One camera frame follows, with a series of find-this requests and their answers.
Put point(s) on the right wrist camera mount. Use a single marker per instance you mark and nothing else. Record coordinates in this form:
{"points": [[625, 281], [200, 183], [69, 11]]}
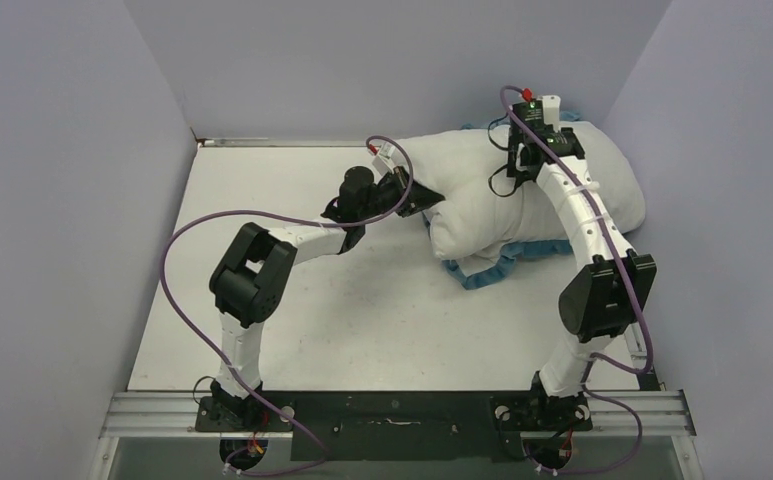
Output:
{"points": [[541, 112]]}

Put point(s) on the aluminium right side rail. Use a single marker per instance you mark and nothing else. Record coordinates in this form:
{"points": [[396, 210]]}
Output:
{"points": [[641, 353]]}

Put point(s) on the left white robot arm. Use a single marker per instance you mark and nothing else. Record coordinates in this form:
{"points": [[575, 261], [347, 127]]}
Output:
{"points": [[249, 282]]}

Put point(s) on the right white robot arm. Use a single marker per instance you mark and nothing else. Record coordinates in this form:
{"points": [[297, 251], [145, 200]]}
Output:
{"points": [[613, 281]]}

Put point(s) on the white pillow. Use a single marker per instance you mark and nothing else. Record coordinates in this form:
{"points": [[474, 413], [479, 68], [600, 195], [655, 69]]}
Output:
{"points": [[617, 185]]}

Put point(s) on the white knob on plate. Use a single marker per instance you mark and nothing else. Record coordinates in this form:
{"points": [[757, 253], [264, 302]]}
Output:
{"points": [[286, 414]]}

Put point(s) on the white pillowcase with blue trim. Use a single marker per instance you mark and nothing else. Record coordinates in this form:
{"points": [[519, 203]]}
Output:
{"points": [[492, 262]]}

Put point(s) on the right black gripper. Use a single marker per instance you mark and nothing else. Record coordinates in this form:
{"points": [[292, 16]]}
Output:
{"points": [[516, 173]]}

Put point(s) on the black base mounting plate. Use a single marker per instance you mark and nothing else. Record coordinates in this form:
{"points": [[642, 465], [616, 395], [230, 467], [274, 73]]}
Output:
{"points": [[401, 425]]}

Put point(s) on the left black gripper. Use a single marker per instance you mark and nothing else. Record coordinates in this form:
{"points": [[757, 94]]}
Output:
{"points": [[418, 200]]}

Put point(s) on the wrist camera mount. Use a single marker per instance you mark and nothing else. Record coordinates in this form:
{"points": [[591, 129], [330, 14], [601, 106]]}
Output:
{"points": [[382, 158], [541, 112]]}

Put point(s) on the aluminium rail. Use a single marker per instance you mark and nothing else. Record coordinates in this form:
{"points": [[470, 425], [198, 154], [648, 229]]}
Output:
{"points": [[641, 353], [169, 414]]}

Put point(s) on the aluminium front rail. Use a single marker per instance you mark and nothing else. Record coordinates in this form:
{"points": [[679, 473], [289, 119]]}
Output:
{"points": [[169, 414]]}

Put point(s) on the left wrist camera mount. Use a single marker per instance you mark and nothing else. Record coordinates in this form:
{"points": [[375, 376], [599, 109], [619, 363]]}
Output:
{"points": [[382, 158]]}

